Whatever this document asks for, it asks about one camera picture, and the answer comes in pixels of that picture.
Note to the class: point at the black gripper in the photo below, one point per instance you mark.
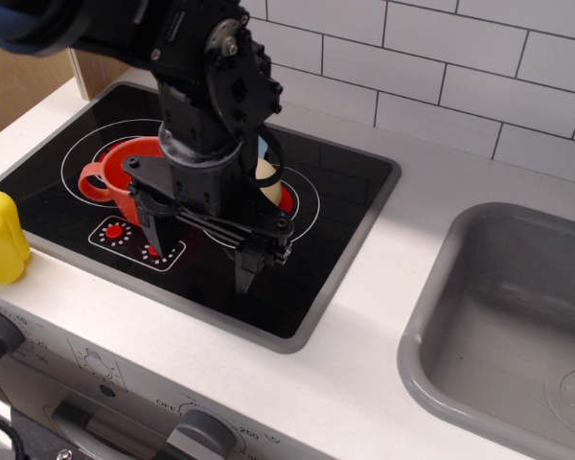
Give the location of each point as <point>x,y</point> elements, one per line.
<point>220,191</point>

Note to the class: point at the red plastic cup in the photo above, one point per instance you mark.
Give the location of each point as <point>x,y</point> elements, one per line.
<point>106,180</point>

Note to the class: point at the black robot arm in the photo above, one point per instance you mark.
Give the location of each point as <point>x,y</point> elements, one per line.
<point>215,92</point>

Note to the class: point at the light blue plate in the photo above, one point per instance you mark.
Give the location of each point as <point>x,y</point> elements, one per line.
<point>262,147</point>

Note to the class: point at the black toy stove top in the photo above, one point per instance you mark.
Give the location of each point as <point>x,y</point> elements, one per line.
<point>332,195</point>

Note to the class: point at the yellow toy bell pepper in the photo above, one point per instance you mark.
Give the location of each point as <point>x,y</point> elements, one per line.
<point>14,248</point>

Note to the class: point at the grey right oven knob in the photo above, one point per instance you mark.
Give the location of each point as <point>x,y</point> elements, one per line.
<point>201,436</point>

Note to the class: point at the grey toy sink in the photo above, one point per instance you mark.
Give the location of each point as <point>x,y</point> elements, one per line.
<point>490,345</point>

